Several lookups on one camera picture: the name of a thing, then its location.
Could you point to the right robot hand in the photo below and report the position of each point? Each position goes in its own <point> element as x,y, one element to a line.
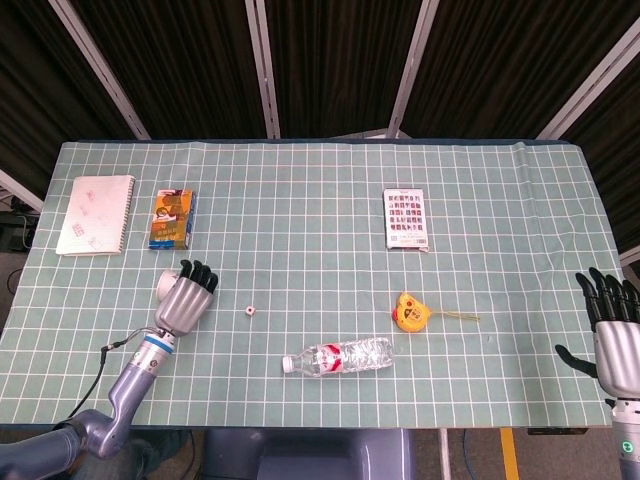
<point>615,345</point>

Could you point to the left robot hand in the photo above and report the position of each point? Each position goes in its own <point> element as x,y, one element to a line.
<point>187,300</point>

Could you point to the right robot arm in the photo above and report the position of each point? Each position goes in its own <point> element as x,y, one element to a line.
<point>627,440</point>

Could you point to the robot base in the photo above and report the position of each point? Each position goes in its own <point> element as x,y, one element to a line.
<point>307,454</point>

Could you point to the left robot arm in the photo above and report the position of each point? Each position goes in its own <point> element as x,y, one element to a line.
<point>100,405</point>

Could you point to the green grid tablecloth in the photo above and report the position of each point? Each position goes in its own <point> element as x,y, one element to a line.
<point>320,250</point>

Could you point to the orange and blue card box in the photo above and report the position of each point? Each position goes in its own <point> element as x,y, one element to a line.
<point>172,219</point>

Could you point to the spiral notebook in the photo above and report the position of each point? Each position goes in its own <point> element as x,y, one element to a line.
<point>95,216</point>

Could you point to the clear plastic water bottle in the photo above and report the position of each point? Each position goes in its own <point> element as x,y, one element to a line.
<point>340,356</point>

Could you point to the yellow tape measure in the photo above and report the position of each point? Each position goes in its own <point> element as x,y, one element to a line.
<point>412,312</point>

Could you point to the white card box with pictures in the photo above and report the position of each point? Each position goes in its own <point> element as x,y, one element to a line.
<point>406,218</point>

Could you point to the white frame post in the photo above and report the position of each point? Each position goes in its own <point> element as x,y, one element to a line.
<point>262,67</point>
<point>414,67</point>
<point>100,67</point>
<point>590,82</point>
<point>20,190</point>

